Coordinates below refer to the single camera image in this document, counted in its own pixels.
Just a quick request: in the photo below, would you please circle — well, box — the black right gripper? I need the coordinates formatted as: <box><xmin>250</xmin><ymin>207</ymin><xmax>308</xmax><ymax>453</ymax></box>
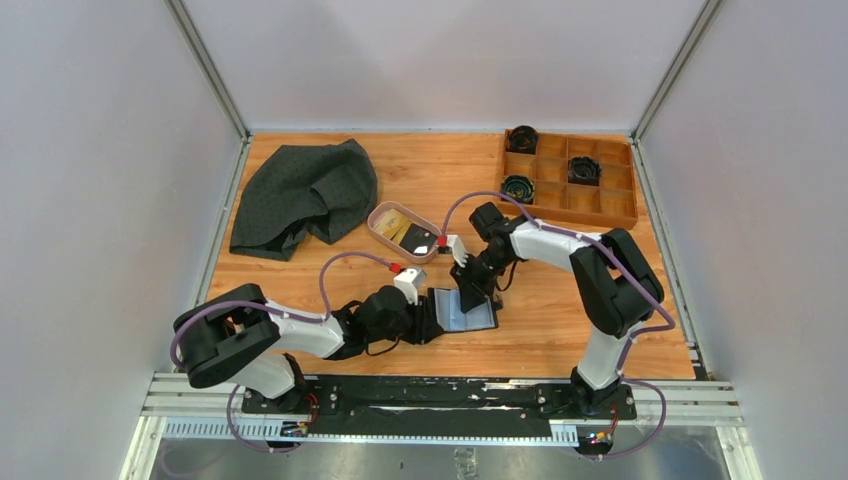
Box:
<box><xmin>451</xmin><ymin>248</ymin><xmax>515</xmax><ymax>315</ymax></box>

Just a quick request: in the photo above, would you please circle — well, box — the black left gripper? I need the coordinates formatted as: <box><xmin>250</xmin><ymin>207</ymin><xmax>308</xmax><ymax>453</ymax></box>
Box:
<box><xmin>367</xmin><ymin>291</ymin><xmax>444</xmax><ymax>345</ymax></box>

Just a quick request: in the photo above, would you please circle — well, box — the black leather card holder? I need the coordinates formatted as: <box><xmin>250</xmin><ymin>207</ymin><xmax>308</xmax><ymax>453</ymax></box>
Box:
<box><xmin>428</xmin><ymin>288</ymin><xmax>498</xmax><ymax>334</ymax></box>

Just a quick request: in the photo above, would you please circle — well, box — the pink oval plastic tray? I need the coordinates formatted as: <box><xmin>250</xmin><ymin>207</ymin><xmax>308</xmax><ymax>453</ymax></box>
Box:
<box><xmin>366</xmin><ymin>201</ymin><xmax>440</xmax><ymax>264</ymax></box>

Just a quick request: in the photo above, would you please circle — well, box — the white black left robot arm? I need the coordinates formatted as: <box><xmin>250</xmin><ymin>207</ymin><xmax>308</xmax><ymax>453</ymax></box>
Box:
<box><xmin>169</xmin><ymin>283</ymin><xmax>445</xmax><ymax>413</ymax></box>

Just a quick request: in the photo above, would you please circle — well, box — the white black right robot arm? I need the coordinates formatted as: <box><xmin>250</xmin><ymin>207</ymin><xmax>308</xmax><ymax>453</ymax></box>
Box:
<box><xmin>435</xmin><ymin>202</ymin><xmax>664</xmax><ymax>418</ymax></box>

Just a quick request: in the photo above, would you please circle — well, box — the black VIP credit card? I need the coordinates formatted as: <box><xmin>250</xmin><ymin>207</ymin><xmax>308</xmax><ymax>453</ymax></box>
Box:
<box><xmin>399</xmin><ymin>223</ymin><xmax>437</xmax><ymax>257</ymax></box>

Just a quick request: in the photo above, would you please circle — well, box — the gold credit card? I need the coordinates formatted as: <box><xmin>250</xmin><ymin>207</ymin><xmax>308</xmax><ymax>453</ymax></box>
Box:
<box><xmin>390</xmin><ymin>221</ymin><xmax>411</xmax><ymax>244</ymax></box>
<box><xmin>374</xmin><ymin>208</ymin><xmax>411</xmax><ymax>240</ymax></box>

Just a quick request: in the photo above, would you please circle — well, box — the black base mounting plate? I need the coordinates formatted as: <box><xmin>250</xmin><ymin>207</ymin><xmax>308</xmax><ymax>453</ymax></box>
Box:
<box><xmin>241</xmin><ymin>375</ymin><xmax>637</xmax><ymax>439</ymax></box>

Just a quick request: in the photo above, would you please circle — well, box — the rolled dark belt top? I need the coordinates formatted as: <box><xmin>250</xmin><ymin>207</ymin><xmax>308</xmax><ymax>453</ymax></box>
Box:
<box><xmin>506</xmin><ymin>125</ymin><xmax>540</xmax><ymax>155</ymax></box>

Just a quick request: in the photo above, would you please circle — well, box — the dark green dotted cloth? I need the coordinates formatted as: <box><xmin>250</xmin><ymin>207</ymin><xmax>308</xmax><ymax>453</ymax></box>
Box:
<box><xmin>229</xmin><ymin>139</ymin><xmax>378</xmax><ymax>261</ymax></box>

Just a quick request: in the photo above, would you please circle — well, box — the wooden compartment organizer box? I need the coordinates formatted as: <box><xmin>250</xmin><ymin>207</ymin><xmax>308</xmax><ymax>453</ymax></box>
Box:
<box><xmin>496</xmin><ymin>125</ymin><xmax>639</xmax><ymax>229</ymax></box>

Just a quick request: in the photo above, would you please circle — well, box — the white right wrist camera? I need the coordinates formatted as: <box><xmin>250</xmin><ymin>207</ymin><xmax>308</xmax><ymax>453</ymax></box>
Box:
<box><xmin>436</xmin><ymin>234</ymin><xmax>469</xmax><ymax>268</ymax></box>

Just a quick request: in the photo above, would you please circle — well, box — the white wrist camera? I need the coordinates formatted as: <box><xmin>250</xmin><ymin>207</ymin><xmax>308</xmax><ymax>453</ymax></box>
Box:
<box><xmin>393</xmin><ymin>267</ymin><xmax>427</xmax><ymax>305</ymax></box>
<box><xmin>436</xmin><ymin>234</ymin><xmax>469</xmax><ymax>268</ymax></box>

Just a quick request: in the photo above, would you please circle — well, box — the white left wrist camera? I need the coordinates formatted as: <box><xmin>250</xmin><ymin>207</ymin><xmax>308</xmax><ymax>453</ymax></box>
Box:
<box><xmin>393</xmin><ymin>267</ymin><xmax>427</xmax><ymax>305</ymax></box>

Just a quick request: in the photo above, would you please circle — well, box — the aluminium frame rail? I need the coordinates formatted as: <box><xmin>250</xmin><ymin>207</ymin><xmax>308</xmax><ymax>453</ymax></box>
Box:
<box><xmin>121</xmin><ymin>373</ymin><xmax>761</xmax><ymax>479</ymax></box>

